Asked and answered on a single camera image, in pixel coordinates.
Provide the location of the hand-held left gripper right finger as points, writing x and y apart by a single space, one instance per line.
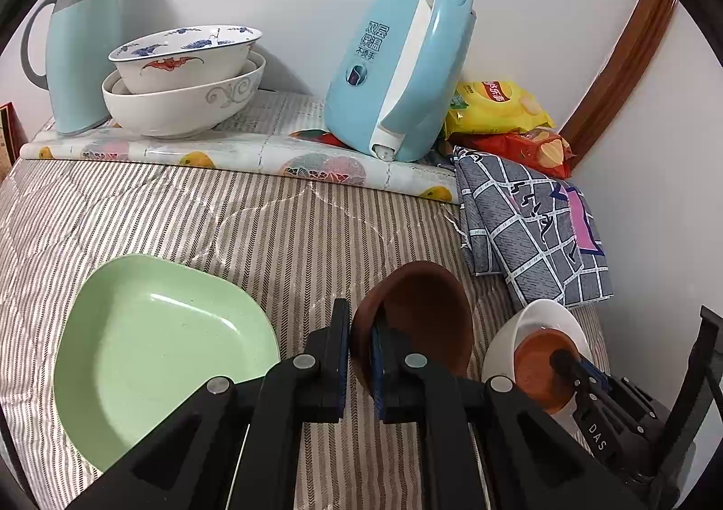
377 374

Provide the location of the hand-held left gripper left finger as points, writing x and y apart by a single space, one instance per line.
339 374

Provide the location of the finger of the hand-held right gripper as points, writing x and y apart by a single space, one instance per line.
587 408
597 377

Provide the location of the small brown bowl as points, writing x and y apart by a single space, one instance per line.
423 312
536 368

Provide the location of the green plate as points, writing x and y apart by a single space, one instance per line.
147 340

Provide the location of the blue-grey checked cloth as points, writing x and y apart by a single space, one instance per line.
508 222

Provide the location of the striped tablecloth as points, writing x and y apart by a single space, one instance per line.
226 227

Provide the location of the red chips bag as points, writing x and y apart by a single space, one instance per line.
525 148

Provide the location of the fruit-print oilcloth mat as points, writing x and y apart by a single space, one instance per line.
226 148

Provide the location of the light blue electric kettle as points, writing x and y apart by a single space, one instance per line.
367 92

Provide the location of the yellow chips bag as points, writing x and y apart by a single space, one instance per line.
497 109

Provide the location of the large white swirl-pattern bowl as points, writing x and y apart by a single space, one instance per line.
169 111

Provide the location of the painted porcelain bowl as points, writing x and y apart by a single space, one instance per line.
186 63

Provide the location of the light blue thermos jug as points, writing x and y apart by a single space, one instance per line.
84 63

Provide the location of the brown printed box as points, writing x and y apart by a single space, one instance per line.
8 142

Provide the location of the brown wooden door frame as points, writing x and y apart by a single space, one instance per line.
621 63

